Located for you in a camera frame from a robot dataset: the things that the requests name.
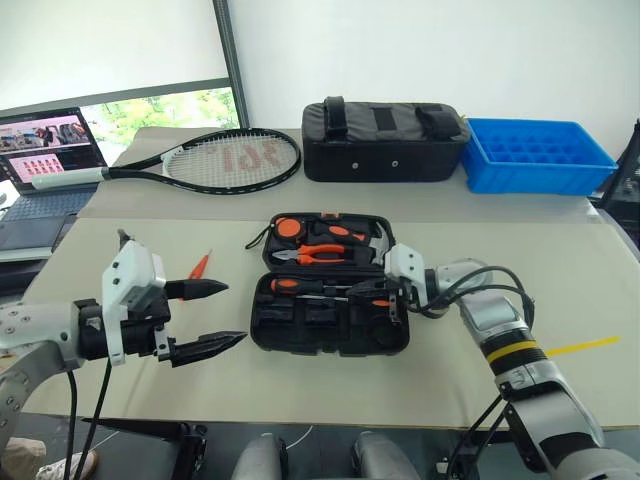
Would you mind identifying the dark rounded grey shape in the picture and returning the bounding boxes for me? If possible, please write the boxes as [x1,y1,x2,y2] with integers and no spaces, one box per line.
[353,431,422,480]
[230,431,290,480]

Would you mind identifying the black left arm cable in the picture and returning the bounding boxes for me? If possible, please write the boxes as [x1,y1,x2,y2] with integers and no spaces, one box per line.
[63,357,114,480]

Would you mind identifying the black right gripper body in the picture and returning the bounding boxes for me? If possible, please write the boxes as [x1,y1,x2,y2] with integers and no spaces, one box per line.
[383,276,419,314]

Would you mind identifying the small orange precision screwdriver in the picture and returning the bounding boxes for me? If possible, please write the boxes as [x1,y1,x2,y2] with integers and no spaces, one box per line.
[187,248,214,282]

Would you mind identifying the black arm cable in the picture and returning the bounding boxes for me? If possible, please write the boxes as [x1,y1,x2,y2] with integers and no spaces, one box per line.
[63,357,114,480]
[413,266,535,322]

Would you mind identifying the orange black tape measure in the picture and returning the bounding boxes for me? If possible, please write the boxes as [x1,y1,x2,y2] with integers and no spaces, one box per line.
[271,215,302,242]

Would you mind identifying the yellow tape strip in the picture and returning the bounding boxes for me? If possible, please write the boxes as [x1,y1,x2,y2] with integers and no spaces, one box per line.
[543,335,622,359]

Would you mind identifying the open laptop computer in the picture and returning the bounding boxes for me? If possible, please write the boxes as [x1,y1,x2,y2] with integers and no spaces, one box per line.
[0,105,110,262]

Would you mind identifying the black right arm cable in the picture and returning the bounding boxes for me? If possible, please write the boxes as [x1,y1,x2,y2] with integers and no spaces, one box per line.
[413,266,535,322]

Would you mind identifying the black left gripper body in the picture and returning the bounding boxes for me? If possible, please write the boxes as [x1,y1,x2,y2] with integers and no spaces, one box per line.
[121,288,177,362]

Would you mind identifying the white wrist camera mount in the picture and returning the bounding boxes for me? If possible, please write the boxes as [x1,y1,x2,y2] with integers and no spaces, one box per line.
[101,239,167,367]
[383,243,428,302]

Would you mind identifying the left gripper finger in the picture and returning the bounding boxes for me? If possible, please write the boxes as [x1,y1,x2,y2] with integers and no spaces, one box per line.
[159,330,249,369]
[164,279,230,302]

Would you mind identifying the orange handled pliers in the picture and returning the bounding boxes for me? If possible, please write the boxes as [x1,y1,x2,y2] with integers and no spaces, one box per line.
[271,243,352,267]

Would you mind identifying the black plastic tool case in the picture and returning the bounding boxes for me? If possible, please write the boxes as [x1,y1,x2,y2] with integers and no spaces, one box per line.
[244,211,413,359]

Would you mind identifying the black tennis racket white grip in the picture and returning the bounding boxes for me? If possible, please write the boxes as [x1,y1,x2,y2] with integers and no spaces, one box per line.
[30,127,303,196]

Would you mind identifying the steel claw hammer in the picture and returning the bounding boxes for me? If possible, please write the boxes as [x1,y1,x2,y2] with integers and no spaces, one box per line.
[357,223,397,263]

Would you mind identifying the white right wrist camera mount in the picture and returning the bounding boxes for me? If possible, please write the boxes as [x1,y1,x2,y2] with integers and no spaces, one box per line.
[383,243,428,302]

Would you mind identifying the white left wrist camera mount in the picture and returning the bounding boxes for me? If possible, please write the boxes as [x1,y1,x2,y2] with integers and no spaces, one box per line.
[101,239,167,367]

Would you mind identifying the black equipment rack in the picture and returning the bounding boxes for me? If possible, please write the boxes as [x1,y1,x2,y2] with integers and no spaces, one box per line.
[596,118,640,237]

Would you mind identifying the black orange utility knife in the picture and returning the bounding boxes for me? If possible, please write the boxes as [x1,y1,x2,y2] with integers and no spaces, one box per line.
[310,221,372,245]

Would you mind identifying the beige shoe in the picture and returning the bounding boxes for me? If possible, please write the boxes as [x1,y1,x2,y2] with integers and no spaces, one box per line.
[35,448,100,480]

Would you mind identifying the orange black handled screwdriver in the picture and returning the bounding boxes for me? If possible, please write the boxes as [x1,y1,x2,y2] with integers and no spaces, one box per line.
[269,277,352,297]

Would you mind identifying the grey window frame post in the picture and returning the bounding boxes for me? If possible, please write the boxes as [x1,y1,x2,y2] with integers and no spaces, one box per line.
[211,0,252,130]

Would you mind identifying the blue plastic divided crate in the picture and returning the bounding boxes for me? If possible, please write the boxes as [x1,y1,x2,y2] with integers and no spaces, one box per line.
[458,117,619,196]

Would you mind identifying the black grey fabric bag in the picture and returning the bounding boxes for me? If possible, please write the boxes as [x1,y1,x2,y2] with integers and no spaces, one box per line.
[301,95,472,184]

